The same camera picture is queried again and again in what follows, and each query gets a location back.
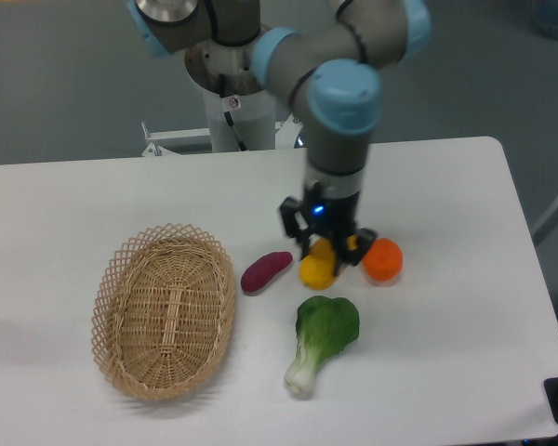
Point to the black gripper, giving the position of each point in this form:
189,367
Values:
330,218

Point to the yellow mango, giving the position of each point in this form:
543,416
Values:
317,269

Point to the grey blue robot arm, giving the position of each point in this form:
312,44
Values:
329,81

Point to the woven wicker basket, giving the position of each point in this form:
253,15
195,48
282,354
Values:
163,315

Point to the orange tangerine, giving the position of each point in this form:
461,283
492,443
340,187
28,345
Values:
384,260

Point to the purple sweet potato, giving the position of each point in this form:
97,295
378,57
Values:
263,271

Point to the green bok choy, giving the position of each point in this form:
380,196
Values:
324,327

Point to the white metal base frame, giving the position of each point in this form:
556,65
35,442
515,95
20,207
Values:
288,134

